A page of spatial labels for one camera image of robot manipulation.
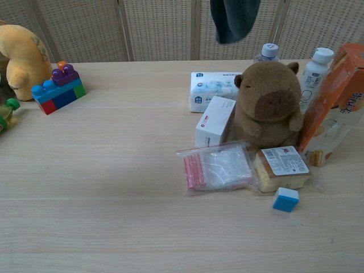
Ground dark grey cloth towel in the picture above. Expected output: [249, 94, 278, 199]
[210, 0, 262, 44]

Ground small white carton box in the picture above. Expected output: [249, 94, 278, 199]
[195, 96, 237, 148]

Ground clear zip bag pack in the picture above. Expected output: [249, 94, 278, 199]
[175, 139, 255, 197]

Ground white tissue pack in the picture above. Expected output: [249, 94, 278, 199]
[188, 71, 243, 113]

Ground brown capybara plush toy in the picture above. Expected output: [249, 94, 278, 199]
[225, 61, 304, 155]

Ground wrapped sliced bread pack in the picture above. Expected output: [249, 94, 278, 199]
[249, 146, 325, 196]

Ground woven folding screen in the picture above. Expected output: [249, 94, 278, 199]
[0, 0, 364, 64]

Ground clear water bottle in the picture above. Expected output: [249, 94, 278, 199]
[253, 43, 281, 64]

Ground blue and white cube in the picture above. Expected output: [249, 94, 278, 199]
[272, 187, 300, 213]

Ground colourful toy building blocks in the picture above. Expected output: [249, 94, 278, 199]
[31, 60, 87, 116]

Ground white yogurt drink bottle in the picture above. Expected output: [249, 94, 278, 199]
[299, 47, 334, 115]

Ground orange biscuit box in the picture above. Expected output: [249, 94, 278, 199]
[297, 42, 364, 167]

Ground green-capped yellow drink bottle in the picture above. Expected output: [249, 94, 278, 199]
[0, 98, 21, 135]

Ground yellow dinosaur plush toy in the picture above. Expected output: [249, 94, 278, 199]
[0, 20, 54, 102]

